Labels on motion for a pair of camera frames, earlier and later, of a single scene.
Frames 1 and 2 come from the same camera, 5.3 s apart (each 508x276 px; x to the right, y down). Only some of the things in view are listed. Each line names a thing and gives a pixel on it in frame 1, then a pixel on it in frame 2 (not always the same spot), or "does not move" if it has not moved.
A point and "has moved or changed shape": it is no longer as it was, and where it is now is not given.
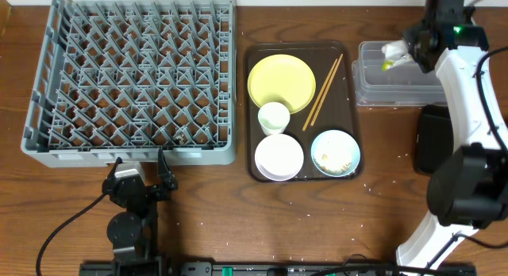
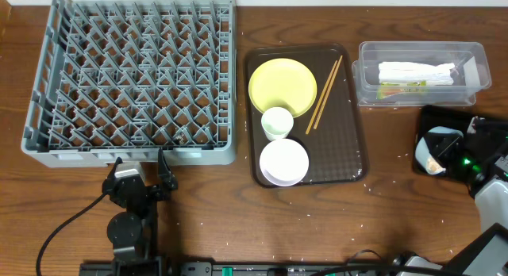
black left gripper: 145,191 does not move
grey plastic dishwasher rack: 121,75 does not move
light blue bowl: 335,153 to 424,155
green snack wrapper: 384,65 to 385,90
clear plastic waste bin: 404,84 does not move
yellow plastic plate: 282,78 does not move
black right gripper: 409,34 to 442,153
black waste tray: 435,137 does not move
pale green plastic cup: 273,117 has moved or changed shape
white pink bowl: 279,157 has moved or changed shape
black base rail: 277,269 does not move
